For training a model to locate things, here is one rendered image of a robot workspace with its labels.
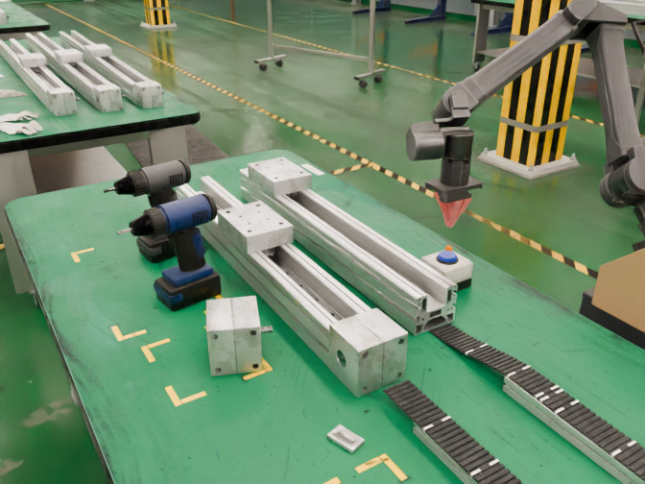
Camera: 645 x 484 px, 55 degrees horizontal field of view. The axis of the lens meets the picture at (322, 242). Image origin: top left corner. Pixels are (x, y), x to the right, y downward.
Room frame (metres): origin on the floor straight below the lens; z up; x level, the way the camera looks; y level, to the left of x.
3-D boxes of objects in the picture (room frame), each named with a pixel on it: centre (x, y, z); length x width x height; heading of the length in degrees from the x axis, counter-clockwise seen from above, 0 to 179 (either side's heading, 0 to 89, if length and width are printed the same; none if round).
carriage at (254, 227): (1.25, 0.15, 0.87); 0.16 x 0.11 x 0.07; 31
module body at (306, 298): (1.25, 0.15, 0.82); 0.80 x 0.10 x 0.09; 31
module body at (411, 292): (1.35, -0.01, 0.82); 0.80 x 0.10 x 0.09; 31
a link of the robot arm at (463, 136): (1.18, -0.26, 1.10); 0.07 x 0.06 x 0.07; 102
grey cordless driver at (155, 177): (1.31, 0.39, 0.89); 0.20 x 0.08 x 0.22; 129
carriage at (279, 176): (1.56, 0.12, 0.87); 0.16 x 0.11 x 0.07; 31
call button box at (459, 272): (1.17, -0.26, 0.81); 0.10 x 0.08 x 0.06; 121
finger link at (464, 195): (1.17, -0.26, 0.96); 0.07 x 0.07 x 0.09; 30
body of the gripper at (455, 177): (1.18, -0.27, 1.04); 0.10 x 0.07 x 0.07; 120
